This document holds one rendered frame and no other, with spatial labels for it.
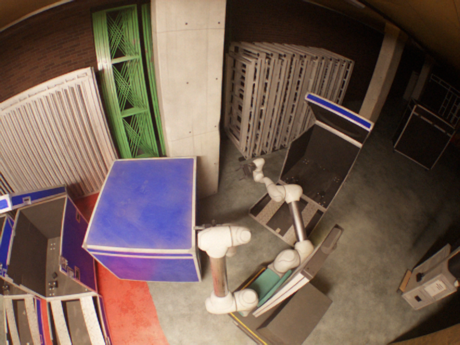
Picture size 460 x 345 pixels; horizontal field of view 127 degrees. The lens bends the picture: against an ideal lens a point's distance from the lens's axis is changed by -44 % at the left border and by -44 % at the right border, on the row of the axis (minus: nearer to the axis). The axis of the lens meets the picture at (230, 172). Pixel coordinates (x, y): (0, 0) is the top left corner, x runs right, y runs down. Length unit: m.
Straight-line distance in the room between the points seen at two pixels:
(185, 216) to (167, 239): 0.27
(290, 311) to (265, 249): 1.31
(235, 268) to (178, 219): 1.23
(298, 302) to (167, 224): 1.32
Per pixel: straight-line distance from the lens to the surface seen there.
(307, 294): 1.97
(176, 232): 1.79
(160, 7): 2.01
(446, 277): 3.23
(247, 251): 2.90
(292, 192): 1.94
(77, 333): 3.13
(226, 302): 1.56
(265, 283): 1.91
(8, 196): 1.83
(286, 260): 1.74
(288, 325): 1.87
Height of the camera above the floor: 2.62
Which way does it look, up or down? 44 degrees down
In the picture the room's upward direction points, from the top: 5 degrees clockwise
